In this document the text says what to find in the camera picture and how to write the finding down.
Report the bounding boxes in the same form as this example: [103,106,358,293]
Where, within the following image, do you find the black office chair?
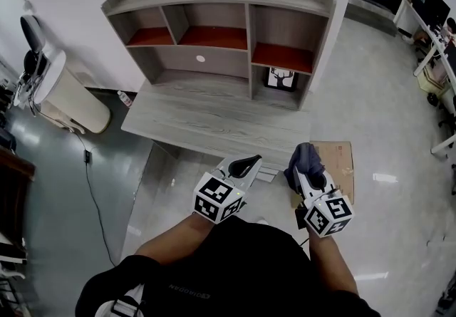
[427,93,456,131]

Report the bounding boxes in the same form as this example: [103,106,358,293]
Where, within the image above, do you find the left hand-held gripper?
[192,154,263,226]

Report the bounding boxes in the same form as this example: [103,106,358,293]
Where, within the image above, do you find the flat cardboard box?
[290,140,356,208]

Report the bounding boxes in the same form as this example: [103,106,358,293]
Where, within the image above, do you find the white slatted rack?
[0,233,28,281]

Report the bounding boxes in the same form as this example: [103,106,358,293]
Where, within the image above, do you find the person's right forearm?
[308,232,359,295]

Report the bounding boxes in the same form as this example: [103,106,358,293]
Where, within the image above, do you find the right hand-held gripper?
[284,165,356,239]

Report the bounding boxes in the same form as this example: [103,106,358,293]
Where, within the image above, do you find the cream cylindrical appliance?
[33,50,111,135]

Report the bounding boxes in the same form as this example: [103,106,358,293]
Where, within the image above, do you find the framed deer picture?
[264,66,296,93]

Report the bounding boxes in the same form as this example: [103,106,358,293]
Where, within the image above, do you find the person's black shirt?
[74,217,382,317]

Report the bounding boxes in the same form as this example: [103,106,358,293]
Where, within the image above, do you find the brown wooden cabinet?
[0,146,36,238]

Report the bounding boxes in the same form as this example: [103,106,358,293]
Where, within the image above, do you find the light wood-grain table top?
[120,89,314,171]

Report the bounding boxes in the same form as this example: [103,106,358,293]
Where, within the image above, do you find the white device with cables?
[13,14,67,117]

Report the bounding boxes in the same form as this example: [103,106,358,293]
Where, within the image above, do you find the black power cable with adapter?
[31,108,118,266]

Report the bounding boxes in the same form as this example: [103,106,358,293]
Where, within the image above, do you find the white office desk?
[393,0,456,156]

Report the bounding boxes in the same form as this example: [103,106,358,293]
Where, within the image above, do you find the white chest strap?
[94,283,145,317]

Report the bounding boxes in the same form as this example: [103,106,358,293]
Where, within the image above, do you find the person's left forearm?
[133,214,214,266]

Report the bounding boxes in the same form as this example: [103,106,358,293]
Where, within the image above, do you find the black computer monitor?
[423,0,452,26]

